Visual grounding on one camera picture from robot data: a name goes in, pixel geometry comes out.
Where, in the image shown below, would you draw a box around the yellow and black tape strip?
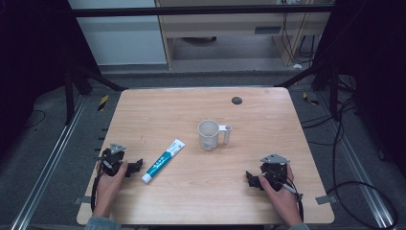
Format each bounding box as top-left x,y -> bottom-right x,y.
302,91 -> 320,106
97,94 -> 110,112

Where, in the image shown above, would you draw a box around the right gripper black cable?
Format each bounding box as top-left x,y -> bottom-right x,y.
271,173 -> 305,223

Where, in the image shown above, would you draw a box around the aluminium floor rail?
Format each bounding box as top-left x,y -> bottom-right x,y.
314,90 -> 397,230
9,95 -> 88,230

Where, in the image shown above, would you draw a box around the white and teal toothpaste tube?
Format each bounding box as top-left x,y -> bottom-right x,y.
141,138 -> 187,185

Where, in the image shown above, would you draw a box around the black metal stand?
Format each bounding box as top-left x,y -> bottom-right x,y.
62,60 -> 128,127
275,58 -> 344,123

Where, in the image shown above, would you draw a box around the grey metal table bracket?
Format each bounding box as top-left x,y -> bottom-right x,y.
73,195 -> 93,206
314,194 -> 339,206

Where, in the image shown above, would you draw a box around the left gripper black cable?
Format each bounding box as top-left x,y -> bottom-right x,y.
90,161 -> 108,213

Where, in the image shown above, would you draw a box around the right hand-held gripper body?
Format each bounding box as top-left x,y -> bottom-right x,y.
259,153 -> 291,193

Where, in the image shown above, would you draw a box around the white cup with handle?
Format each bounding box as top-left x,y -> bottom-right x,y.
196,119 -> 233,151

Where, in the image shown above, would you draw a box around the light wooden desk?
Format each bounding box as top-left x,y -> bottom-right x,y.
154,0 -> 334,69

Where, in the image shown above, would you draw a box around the white cabinet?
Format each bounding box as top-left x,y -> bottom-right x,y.
67,0 -> 169,67

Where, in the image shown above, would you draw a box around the person's left hand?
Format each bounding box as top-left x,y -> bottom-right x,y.
92,160 -> 129,219

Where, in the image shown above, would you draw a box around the long black floor cable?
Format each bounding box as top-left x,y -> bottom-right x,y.
330,95 -> 399,230

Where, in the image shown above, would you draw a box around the black horizontal frame bar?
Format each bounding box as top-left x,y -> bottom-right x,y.
70,5 -> 335,18

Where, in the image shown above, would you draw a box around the thin black floor cable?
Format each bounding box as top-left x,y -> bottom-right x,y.
22,109 -> 47,130

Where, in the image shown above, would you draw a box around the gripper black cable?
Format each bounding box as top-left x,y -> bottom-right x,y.
90,161 -> 108,213
271,173 -> 305,223

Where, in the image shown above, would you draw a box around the person's right hand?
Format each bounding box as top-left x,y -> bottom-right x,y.
259,164 -> 304,227

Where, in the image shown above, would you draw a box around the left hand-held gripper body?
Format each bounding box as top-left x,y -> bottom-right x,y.
101,143 -> 127,177

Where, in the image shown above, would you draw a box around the black cables under desk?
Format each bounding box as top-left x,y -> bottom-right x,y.
280,11 -> 322,66

